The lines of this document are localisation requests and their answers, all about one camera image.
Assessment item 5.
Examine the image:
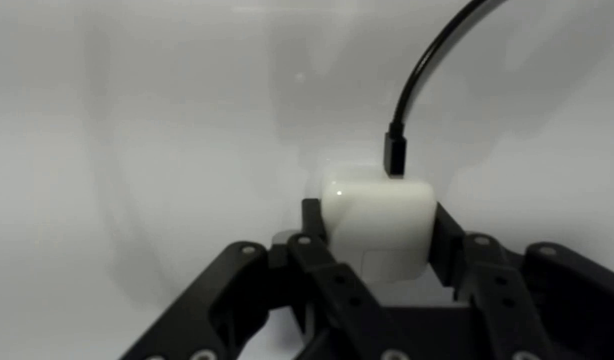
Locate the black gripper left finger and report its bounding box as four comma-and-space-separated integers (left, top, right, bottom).
120, 197, 401, 360

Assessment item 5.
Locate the white power adapter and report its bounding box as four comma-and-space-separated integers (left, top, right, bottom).
323, 176, 439, 282

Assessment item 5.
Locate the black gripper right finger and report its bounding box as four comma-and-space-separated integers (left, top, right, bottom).
431, 206, 614, 360

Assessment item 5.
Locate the white board mat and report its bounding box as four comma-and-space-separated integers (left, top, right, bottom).
0, 0, 614, 360

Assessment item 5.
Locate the black charging cable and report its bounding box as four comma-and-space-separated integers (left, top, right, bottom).
383, 0, 495, 180

